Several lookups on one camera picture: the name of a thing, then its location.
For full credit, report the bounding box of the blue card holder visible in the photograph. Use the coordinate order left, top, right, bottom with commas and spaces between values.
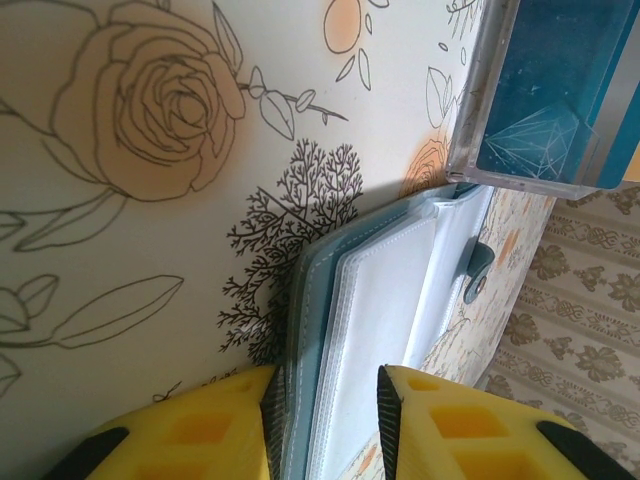
278, 180, 497, 480

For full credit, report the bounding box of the clear acrylic box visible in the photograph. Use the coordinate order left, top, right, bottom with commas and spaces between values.
443, 0, 640, 202

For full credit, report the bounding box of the yellow card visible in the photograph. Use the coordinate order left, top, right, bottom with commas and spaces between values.
622, 147, 640, 184

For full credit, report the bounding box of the blue card diamond print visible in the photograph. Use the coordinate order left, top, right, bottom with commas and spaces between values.
473, 0, 631, 180

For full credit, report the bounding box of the floral table cover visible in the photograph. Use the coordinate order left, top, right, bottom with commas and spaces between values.
0, 0, 559, 480

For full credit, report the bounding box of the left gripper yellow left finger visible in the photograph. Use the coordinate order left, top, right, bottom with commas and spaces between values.
47, 364, 282, 480

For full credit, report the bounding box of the teal card grey stripe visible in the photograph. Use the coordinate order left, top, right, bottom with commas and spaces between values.
579, 14, 640, 191

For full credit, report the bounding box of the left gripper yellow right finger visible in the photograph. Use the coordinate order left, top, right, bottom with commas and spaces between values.
377, 364, 640, 480

